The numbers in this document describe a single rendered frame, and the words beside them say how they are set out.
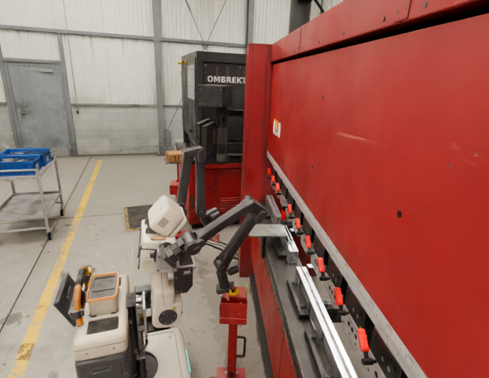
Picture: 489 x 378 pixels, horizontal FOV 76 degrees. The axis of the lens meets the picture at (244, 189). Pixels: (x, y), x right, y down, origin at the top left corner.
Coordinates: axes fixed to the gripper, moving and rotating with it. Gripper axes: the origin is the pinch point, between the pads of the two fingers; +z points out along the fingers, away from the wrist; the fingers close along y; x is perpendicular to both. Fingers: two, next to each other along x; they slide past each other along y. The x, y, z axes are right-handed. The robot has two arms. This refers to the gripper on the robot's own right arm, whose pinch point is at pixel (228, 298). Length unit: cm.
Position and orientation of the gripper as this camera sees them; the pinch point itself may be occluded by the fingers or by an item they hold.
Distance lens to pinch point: 193.8
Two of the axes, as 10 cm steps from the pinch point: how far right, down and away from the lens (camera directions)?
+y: 9.8, -1.9, -0.8
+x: 0.1, -3.1, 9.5
